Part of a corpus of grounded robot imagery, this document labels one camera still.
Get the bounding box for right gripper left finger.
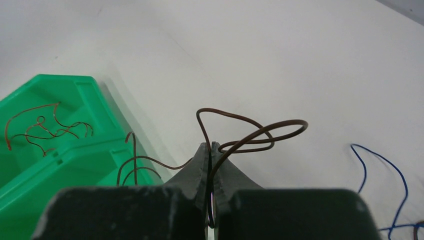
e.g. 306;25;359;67
31;143;210;240

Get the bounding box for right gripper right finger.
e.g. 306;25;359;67
213;159;381;240

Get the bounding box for colourful wire bundle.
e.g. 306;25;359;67
350;143;424;240

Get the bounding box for red wire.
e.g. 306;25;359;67
4;101;94;158

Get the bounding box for green six-compartment tray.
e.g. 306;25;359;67
0;74;161;240

